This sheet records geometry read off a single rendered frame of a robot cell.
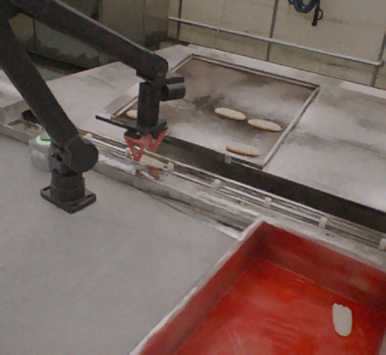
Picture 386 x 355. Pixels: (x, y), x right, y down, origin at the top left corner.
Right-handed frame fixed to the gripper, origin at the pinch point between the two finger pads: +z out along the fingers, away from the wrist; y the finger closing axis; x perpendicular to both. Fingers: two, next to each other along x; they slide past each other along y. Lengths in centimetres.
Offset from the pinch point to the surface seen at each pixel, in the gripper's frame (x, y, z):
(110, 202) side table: -1.4, -16.3, 6.8
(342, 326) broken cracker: -61, -25, 5
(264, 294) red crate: -46, -24, 6
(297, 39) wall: 65, 373, 39
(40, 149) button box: 22.6, -15.5, 0.6
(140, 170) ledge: -2.2, -5.3, 2.1
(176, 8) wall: 209, 373, 35
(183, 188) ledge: -15.9, -6.0, 1.9
